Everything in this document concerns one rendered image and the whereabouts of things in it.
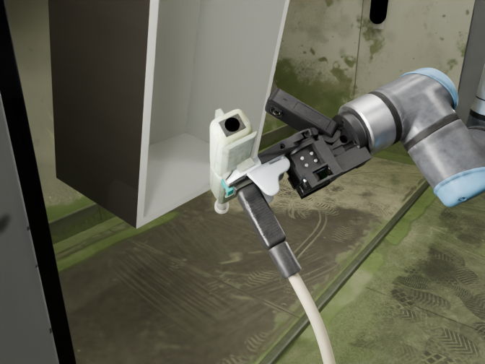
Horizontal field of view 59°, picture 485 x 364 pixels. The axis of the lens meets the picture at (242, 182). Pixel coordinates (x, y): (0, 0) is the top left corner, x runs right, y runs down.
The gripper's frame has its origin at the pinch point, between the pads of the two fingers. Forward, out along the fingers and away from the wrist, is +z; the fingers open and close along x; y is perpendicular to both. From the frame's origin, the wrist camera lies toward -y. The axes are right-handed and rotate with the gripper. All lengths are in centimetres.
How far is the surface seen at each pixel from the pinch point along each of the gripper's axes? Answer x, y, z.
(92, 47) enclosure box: 33, -52, 8
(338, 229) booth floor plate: 135, 14, -60
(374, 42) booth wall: 174, -77, -161
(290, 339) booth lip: 83, 37, -8
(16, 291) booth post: -21.0, 5.2, 25.3
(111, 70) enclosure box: 33, -44, 6
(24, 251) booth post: -22.2, 2.7, 23.1
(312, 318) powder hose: -0.8, 22.4, -0.2
